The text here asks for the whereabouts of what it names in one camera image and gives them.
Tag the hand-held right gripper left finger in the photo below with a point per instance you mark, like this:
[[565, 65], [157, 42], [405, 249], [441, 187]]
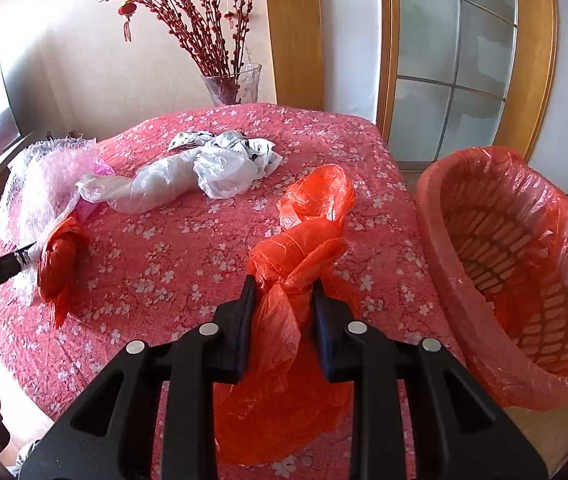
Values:
[[236, 330]]

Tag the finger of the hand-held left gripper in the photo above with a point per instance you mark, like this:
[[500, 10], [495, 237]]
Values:
[[19, 260]]

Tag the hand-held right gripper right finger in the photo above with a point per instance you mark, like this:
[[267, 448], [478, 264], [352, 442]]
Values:
[[326, 330]]

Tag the small red knotted plastic bag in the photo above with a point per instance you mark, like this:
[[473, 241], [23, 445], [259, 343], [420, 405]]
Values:
[[61, 260]]

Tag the large orange plastic bag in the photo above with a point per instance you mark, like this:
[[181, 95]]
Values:
[[294, 260]]

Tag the red floral tablecloth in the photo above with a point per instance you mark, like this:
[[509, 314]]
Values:
[[174, 270]]

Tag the clear plastic bag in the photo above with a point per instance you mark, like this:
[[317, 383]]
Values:
[[149, 185]]

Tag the red plastic bin liner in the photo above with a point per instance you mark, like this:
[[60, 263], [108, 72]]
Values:
[[434, 220]]

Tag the white plastic basket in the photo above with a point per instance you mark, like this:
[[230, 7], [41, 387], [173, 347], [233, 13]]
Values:
[[494, 240]]

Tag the glass vase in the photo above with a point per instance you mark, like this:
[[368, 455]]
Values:
[[231, 85]]

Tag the small red lantern ornament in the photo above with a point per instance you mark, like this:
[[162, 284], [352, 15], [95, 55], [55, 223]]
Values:
[[229, 16], [126, 10]]

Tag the frosted glass door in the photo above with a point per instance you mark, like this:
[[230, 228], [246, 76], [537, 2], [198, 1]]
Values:
[[444, 60]]

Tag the red berry branches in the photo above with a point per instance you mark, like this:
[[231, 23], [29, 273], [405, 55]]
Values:
[[199, 15]]

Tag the wooden wall trim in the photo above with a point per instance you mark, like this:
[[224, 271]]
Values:
[[294, 35]]

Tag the wooden door frame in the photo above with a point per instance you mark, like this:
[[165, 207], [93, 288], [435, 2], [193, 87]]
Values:
[[536, 60]]

